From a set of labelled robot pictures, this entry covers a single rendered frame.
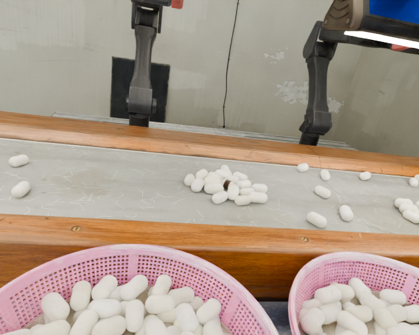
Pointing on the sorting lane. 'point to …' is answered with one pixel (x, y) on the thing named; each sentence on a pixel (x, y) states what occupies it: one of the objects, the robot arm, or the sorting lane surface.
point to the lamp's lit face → (392, 40)
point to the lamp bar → (383, 18)
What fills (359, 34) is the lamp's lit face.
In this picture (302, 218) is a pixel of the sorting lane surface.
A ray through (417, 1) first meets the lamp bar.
